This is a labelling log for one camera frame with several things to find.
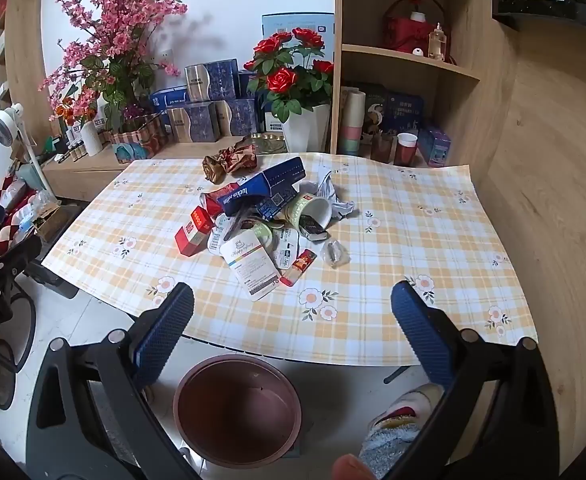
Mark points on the yellow checked tablecloth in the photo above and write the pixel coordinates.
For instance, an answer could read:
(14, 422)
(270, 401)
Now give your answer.
(423, 220)

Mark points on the white card package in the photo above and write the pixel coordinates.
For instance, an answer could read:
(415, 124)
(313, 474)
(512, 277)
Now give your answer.
(248, 265)

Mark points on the white sachet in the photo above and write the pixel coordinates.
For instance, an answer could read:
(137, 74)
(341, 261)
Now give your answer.
(285, 250)

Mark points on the white flower pot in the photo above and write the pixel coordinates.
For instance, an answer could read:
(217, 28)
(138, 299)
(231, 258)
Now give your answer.
(305, 130)

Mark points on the stack of pastel cups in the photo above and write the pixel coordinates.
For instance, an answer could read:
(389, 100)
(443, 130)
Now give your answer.
(351, 125)

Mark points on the gold tray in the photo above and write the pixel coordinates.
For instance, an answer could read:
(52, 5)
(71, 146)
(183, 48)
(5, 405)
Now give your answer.
(268, 144)

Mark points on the dark printed box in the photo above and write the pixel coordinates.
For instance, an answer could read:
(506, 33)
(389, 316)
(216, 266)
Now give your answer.
(373, 102)

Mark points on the blue carton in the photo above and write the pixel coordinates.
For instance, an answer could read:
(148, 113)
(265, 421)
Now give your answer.
(273, 182)

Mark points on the clear plastic wrapper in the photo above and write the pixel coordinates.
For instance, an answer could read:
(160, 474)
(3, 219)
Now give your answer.
(335, 252)

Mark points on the light blue board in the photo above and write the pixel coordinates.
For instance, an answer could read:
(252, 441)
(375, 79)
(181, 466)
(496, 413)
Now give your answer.
(278, 22)

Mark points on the tall wooden bookshelf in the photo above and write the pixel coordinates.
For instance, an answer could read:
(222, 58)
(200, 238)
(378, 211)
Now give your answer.
(23, 50)

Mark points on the black packet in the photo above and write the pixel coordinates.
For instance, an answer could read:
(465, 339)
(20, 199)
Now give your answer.
(313, 227)

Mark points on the green paper cup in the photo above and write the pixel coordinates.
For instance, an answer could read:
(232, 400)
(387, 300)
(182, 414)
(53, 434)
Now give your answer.
(303, 205)

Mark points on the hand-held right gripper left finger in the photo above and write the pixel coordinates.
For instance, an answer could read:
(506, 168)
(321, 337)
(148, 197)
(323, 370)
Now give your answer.
(165, 330)

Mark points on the red snack packet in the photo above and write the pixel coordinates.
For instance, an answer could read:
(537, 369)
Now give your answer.
(298, 267)

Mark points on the red rose plant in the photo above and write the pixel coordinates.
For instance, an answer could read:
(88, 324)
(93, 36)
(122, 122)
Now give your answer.
(283, 80)

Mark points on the crumpled white paper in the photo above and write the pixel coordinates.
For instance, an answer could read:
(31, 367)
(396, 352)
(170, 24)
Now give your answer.
(338, 200)

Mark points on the pale green packet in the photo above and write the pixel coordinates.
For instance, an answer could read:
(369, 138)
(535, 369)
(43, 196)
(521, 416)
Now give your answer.
(262, 234)

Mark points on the red and white small box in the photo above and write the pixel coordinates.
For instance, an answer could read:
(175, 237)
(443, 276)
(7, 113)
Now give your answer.
(193, 232)

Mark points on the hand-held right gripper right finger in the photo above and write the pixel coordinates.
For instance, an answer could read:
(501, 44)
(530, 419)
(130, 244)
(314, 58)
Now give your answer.
(420, 330)

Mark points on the dark blue box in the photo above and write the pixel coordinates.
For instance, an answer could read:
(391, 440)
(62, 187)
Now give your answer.
(247, 85)

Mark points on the white wall socket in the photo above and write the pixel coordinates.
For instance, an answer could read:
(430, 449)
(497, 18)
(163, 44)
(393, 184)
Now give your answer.
(167, 54)

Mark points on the person's right slipper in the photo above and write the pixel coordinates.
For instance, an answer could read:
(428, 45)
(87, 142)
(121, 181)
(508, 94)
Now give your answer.
(403, 407)

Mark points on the blue printed box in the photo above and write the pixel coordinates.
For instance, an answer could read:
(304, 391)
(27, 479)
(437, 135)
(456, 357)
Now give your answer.
(405, 110)

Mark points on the purple blue box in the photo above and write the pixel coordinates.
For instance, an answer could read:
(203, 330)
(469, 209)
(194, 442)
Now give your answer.
(435, 142)

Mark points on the black metal chair frame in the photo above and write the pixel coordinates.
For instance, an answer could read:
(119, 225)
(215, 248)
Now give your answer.
(32, 325)

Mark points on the blue tissue box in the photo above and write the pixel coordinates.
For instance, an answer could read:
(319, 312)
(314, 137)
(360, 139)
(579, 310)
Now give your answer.
(170, 97)

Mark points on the person's right hand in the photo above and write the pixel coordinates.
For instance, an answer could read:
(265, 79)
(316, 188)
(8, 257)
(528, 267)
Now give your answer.
(353, 467)

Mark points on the row of small bottles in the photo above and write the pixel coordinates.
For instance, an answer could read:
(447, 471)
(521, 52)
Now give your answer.
(73, 151)

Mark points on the red drink can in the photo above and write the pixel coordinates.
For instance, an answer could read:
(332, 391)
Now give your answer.
(218, 200)

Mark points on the orange flower bunch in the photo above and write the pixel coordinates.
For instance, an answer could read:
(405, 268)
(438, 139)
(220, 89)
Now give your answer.
(65, 107)

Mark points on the glass perfume bottle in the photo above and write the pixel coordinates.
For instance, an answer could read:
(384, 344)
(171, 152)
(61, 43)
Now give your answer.
(438, 42)

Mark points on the brown plastic bin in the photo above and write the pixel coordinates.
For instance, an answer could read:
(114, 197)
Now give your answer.
(238, 410)

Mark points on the cardboard box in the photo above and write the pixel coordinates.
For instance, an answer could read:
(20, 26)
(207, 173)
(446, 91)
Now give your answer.
(53, 222)

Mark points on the brown crumpled foil wrapper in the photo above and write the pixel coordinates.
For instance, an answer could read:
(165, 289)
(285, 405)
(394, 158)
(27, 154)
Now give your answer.
(228, 162)

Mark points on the red basket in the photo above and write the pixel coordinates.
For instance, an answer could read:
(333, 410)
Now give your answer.
(403, 35)

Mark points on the pink blossom bouquet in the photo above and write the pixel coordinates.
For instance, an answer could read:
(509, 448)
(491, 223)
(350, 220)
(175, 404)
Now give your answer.
(118, 15)

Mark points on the brown striped basket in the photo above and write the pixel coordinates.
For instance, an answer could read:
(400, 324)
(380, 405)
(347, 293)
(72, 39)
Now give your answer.
(138, 140)

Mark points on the wooden sideboard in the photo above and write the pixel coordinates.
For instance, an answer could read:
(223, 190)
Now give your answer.
(88, 175)

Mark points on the red paper cup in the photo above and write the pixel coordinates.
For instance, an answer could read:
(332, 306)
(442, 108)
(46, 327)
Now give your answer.
(405, 152)

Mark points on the white desk fan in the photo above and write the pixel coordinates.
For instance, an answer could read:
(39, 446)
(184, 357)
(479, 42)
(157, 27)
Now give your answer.
(5, 122)

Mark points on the white vase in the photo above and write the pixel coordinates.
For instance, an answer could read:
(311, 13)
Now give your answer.
(91, 137)

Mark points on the black case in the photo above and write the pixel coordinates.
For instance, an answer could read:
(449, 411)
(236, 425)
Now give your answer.
(48, 275)

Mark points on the purple flower bunch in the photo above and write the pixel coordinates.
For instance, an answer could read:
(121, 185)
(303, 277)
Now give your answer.
(134, 110)

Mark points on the wooden shelf unit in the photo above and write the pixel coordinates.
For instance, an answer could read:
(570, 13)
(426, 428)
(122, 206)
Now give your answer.
(373, 10)

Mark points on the red checked cloth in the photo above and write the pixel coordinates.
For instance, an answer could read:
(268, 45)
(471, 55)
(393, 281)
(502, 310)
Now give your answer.
(3, 230)

